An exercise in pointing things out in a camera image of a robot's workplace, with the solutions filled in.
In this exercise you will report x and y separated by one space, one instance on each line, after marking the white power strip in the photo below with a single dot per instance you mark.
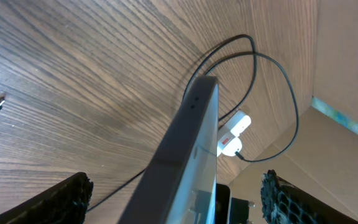
236 125

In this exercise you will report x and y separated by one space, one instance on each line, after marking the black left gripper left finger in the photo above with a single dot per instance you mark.
65 202

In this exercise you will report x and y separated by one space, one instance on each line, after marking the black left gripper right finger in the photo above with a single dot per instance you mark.
282 202

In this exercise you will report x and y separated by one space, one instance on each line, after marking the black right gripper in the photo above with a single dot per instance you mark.
231 210

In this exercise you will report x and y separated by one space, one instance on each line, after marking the blue Samsung Galaxy smartphone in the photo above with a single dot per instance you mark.
179 184

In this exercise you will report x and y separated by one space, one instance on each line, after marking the white charger plug adapter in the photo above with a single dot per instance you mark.
228 144

